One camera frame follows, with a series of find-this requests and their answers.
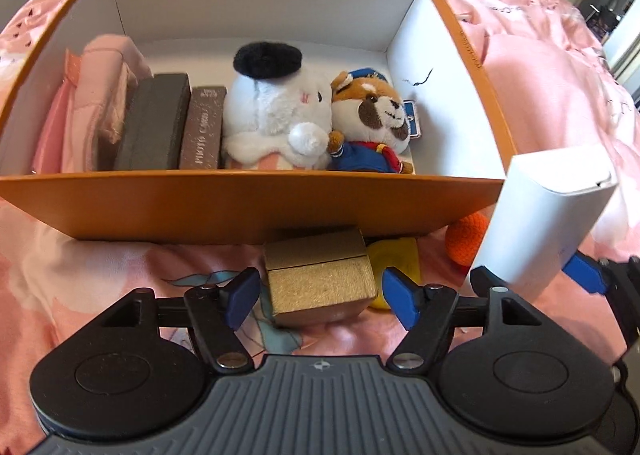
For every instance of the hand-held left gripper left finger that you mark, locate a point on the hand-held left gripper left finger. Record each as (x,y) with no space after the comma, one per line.
(242,297)

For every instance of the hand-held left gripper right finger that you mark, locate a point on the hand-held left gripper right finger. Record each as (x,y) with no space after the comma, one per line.
(400,295)

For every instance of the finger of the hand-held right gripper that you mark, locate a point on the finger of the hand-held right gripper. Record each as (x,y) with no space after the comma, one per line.
(585,272)
(482,277)

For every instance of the white box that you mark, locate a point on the white box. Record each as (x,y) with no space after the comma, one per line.
(540,220)

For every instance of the gold box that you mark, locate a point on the gold box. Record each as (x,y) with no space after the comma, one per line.
(320,280)

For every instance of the orange cardboard box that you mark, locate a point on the orange cardboard box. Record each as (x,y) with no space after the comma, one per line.
(250,205)

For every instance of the brown photo card box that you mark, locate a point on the brown photo card box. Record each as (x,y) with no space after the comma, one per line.
(202,130)

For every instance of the dark grey box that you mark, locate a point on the dark grey box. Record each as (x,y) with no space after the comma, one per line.
(152,125)

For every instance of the yellow toy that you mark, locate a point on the yellow toy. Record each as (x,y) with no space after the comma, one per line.
(395,255)

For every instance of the orange knitted ball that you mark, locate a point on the orange knitted ball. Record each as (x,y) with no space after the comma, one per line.
(465,237)

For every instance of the brown plush in blue uniform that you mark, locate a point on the brown plush in blue uniform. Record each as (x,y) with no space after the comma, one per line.
(372,130)

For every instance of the white plush with black beret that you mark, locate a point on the white plush with black beret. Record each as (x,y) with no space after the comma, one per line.
(270,105)

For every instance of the pink fluffy cloth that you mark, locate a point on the pink fluffy cloth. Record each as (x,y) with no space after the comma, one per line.
(112,85)

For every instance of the pink satin cloth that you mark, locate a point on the pink satin cloth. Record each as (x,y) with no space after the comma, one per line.
(55,130)

